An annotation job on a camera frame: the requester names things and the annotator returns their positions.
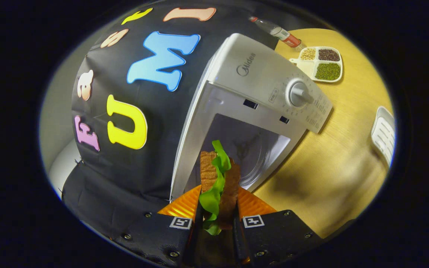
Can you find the white microwave oven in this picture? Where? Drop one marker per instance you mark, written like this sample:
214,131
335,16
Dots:
259,74

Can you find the white divided dish of beans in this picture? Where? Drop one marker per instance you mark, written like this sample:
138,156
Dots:
326,70

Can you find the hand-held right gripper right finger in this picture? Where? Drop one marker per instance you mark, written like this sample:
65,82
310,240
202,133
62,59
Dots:
274,238

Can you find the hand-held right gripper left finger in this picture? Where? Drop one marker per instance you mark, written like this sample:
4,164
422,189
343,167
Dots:
155,234

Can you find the clear bottle with red label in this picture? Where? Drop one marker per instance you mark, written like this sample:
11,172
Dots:
277,31

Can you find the lettuce sandwich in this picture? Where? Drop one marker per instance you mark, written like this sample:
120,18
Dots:
214,186

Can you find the white rectangular tray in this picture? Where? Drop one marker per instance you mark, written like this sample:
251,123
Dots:
384,134

